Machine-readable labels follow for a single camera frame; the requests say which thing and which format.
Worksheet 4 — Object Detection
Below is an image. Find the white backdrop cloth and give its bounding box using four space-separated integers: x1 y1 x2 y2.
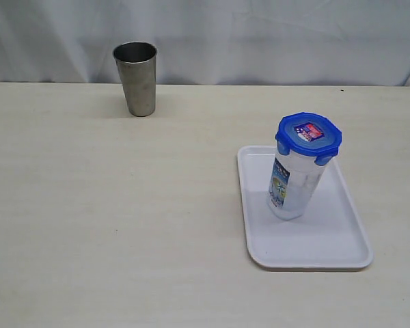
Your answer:
0 1 410 86

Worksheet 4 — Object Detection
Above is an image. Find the clear plastic container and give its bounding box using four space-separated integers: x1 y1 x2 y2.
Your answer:
267 151 326 220

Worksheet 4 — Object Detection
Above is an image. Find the blue plastic lid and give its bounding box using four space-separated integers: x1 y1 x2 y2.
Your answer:
275 112 342 166

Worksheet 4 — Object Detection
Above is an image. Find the white plastic tray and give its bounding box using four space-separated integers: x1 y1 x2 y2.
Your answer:
236 146 374 271

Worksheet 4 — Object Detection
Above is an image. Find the stainless steel cup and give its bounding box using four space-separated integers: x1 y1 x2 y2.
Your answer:
113 42 157 117

